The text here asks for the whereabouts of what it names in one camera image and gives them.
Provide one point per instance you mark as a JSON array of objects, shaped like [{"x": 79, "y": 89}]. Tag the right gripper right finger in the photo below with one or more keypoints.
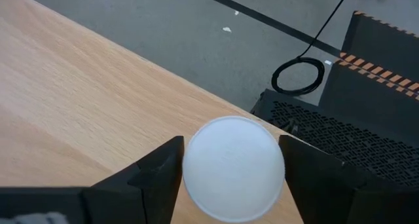
[{"x": 343, "y": 197}]

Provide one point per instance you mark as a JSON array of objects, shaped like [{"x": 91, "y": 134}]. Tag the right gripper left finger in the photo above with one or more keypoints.
[{"x": 98, "y": 204}]

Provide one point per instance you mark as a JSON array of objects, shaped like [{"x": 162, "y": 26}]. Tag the large amber pill bottle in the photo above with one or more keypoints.
[{"x": 234, "y": 168}]

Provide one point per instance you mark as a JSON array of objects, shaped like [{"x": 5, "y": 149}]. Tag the black perforated computer case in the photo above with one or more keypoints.
[{"x": 343, "y": 142}]

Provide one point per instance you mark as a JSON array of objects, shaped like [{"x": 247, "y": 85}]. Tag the black mat, orange striped edge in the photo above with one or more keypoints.
[
  {"x": 383, "y": 37},
  {"x": 360, "y": 99}
]

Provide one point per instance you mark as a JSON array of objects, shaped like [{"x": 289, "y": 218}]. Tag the wooden shelf, black frame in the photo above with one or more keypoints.
[{"x": 82, "y": 103}]

